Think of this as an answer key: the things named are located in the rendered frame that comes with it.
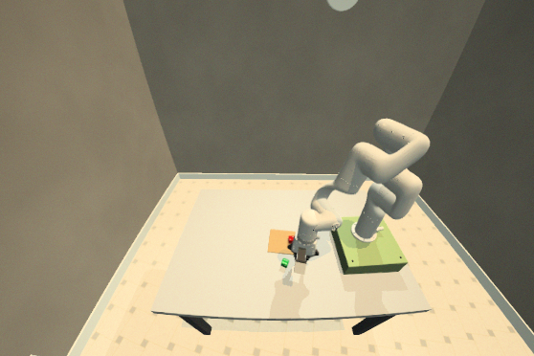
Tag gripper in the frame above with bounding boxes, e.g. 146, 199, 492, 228
287, 232, 319, 261

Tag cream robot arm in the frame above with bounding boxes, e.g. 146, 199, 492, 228
297, 119, 430, 245

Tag tan flat mat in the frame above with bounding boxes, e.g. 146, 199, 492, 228
268, 230, 296, 255

